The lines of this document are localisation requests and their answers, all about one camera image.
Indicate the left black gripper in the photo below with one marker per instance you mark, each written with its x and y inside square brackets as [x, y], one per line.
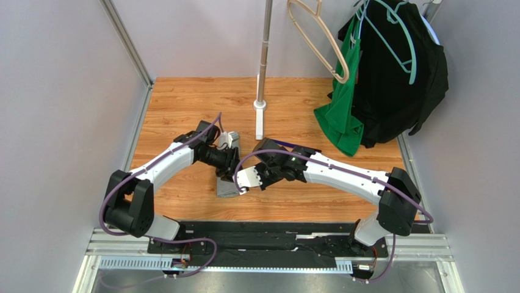
[232, 159]

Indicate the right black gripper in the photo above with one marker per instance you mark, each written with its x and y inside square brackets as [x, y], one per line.
[263, 175]

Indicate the grey cloth napkin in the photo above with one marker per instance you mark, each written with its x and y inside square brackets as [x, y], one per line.
[225, 187]

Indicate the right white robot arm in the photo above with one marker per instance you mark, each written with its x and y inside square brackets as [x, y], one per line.
[394, 194]

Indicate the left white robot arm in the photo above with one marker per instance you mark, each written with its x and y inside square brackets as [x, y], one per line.
[128, 205]

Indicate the green shirt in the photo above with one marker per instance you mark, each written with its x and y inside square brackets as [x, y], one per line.
[335, 119]

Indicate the black shirt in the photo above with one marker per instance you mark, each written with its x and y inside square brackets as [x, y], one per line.
[383, 100]

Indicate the metal stand pole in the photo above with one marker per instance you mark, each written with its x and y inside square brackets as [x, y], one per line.
[265, 37]

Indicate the teal clothes hanger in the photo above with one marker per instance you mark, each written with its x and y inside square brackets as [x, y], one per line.
[396, 36]

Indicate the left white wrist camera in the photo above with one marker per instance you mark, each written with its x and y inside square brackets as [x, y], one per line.
[228, 140]

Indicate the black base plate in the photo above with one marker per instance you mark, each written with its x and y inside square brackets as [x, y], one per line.
[277, 245]

